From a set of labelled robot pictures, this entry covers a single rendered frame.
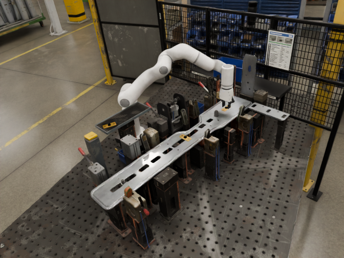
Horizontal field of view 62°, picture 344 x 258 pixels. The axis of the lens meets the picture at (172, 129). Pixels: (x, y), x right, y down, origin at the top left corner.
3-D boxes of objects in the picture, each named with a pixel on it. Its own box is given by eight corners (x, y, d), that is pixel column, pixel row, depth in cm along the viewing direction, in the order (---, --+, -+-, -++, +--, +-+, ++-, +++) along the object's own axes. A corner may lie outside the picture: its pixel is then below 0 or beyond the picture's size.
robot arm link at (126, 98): (128, 101, 225) (125, 113, 212) (116, 91, 219) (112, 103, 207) (175, 62, 203) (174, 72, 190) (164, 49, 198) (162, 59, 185)
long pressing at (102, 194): (110, 215, 147) (109, 213, 146) (86, 193, 160) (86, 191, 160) (254, 103, 222) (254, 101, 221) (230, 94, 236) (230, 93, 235)
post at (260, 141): (260, 144, 227) (264, 113, 210) (249, 138, 233) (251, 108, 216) (265, 140, 230) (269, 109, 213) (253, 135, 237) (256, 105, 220)
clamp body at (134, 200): (146, 253, 159) (135, 212, 138) (129, 238, 168) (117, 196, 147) (159, 240, 165) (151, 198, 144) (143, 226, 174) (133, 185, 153)
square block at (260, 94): (258, 133, 238) (263, 95, 217) (250, 130, 243) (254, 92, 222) (263, 129, 242) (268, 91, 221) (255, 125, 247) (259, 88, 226)
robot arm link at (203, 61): (191, 56, 206) (226, 76, 214) (192, 65, 193) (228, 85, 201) (198, 45, 201) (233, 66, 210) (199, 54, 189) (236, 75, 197)
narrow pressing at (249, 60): (252, 97, 228) (256, 56, 208) (240, 93, 235) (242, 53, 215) (253, 97, 228) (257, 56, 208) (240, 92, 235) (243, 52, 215)
